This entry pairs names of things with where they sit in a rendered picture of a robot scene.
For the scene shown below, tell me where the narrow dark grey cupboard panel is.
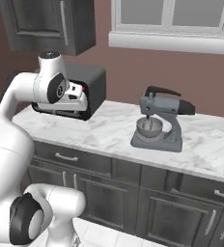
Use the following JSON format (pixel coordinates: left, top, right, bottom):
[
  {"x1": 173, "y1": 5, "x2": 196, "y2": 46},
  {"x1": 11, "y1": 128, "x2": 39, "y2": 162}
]
[{"x1": 110, "y1": 156, "x2": 143, "y2": 186}]

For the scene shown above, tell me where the white window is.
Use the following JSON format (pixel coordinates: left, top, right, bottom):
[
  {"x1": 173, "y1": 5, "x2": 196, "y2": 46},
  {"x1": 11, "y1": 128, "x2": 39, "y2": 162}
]
[{"x1": 108, "y1": 0, "x2": 224, "y2": 56}]

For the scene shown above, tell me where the silver wall cupboard handle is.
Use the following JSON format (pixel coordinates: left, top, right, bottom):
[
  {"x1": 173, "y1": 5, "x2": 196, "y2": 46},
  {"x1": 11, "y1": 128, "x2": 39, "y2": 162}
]
[{"x1": 59, "y1": 0, "x2": 70, "y2": 47}]

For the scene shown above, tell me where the dark grey drawer front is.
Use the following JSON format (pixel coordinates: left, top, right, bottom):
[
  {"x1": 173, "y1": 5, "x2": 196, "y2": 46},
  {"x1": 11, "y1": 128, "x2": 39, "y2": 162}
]
[
  {"x1": 32, "y1": 140, "x2": 113, "y2": 177},
  {"x1": 140, "y1": 164, "x2": 224, "y2": 207}
]

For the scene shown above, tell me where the black toaster oven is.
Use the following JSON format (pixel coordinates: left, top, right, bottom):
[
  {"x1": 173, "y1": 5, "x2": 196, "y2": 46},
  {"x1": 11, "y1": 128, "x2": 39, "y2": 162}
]
[{"x1": 31, "y1": 62, "x2": 107, "y2": 122}]

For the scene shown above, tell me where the dark grey wall cupboard door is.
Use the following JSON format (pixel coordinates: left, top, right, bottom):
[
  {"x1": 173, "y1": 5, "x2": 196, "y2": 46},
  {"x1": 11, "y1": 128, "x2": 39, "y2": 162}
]
[{"x1": 0, "y1": 0, "x2": 97, "y2": 57}]

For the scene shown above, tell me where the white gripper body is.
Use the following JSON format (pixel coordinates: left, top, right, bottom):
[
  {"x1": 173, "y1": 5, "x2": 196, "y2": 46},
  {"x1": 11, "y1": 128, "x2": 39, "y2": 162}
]
[{"x1": 35, "y1": 92, "x2": 90, "y2": 113}]

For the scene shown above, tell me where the grey stand mixer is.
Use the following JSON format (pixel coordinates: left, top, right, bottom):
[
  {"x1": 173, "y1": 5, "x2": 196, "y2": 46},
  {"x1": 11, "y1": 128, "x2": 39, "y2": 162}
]
[{"x1": 129, "y1": 85, "x2": 197, "y2": 153}]

